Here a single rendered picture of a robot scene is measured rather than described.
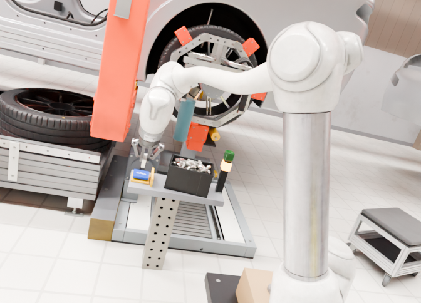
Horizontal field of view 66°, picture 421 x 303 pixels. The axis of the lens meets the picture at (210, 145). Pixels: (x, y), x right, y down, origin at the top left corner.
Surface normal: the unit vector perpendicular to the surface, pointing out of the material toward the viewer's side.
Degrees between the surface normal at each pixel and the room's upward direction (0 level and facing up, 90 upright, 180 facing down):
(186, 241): 90
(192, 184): 90
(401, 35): 90
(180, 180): 90
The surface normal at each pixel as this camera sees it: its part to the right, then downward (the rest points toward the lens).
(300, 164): -0.53, 0.18
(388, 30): 0.13, 0.36
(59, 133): 0.36, 0.40
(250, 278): 0.29, -0.89
